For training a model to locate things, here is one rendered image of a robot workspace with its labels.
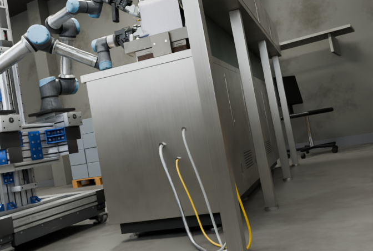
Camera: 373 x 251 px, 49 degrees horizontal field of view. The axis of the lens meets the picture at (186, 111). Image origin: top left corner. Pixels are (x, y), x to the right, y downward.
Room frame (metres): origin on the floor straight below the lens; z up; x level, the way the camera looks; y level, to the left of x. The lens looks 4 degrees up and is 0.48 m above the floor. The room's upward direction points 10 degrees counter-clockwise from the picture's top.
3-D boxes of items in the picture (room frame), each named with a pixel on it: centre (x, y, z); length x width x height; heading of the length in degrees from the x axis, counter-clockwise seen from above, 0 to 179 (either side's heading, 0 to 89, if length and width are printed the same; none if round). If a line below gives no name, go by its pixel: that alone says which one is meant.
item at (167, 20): (2.30, 0.05, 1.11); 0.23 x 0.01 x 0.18; 72
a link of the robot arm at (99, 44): (2.42, 0.43, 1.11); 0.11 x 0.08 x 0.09; 72
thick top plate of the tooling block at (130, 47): (2.17, 0.05, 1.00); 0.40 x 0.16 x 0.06; 72
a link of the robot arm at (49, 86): (2.83, 0.91, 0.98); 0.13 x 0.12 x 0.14; 133
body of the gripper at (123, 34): (2.37, 0.28, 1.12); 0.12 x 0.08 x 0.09; 72
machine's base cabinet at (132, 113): (3.27, -0.19, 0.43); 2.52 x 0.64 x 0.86; 162
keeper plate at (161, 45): (2.08, 0.07, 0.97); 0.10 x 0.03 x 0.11; 72
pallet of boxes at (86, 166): (6.56, 1.34, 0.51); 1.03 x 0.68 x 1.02; 62
